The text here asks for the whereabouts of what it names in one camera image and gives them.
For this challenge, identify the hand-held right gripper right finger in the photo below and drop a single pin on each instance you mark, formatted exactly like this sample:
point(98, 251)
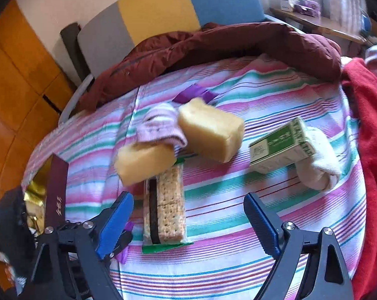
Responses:
point(263, 225)

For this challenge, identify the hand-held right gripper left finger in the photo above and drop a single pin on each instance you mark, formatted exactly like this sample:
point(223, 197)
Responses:
point(113, 225)

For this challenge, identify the purple packet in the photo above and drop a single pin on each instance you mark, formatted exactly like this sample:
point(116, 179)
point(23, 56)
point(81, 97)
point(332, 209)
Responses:
point(124, 254)
point(191, 93)

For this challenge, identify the maroon tin box gold inside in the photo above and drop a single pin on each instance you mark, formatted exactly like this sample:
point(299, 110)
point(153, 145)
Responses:
point(55, 190)

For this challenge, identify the cracker packet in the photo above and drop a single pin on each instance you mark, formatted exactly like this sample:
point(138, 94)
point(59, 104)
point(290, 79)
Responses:
point(169, 206)

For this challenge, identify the yellow sponge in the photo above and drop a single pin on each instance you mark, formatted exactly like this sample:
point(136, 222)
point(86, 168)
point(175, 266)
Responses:
point(141, 162)
point(210, 131)

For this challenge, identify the green and white carton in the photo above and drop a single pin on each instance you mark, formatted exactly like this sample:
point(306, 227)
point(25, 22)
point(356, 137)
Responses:
point(279, 147)

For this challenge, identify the white sock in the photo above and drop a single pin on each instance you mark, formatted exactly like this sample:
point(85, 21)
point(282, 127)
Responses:
point(319, 165)

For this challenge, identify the pink striped sock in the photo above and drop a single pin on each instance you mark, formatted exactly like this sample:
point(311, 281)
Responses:
point(157, 122)

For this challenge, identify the striped blanket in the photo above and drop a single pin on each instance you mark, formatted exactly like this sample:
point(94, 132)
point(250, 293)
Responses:
point(238, 193)

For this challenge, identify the grey plastic armrest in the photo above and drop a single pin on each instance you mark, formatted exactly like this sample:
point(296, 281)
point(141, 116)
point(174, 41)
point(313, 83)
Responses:
point(72, 100)

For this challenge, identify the red cloth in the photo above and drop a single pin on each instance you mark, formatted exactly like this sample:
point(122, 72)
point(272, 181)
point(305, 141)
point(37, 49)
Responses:
point(372, 131)

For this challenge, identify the wooden wardrobe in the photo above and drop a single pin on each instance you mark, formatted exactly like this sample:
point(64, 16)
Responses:
point(13, 68)

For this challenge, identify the maroon jacket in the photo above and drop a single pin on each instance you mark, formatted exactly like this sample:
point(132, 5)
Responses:
point(238, 43)

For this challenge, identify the wooden shelf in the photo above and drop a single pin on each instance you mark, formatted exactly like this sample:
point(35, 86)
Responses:
point(325, 25)

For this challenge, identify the purple box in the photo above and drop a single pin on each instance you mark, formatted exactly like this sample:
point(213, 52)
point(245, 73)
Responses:
point(307, 7)

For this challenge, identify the grey yellow blue headboard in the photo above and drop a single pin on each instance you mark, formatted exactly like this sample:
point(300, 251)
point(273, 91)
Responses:
point(157, 6)

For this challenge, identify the blue round object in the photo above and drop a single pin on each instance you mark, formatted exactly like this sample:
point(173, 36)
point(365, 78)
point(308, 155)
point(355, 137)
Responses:
point(366, 22)

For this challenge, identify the pink patterned curtain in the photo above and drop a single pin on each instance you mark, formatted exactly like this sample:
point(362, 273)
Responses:
point(347, 0)

